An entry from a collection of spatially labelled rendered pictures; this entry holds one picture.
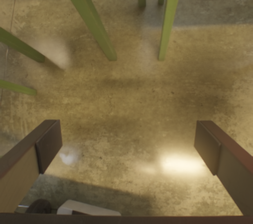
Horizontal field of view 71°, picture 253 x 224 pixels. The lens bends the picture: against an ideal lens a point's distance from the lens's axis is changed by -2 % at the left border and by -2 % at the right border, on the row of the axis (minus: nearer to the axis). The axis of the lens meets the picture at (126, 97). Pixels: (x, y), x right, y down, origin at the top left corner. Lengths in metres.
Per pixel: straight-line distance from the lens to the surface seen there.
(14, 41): 0.93
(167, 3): 0.54
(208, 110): 0.93
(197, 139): 0.17
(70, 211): 0.90
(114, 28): 1.03
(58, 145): 0.17
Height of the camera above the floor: 0.88
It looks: 79 degrees down
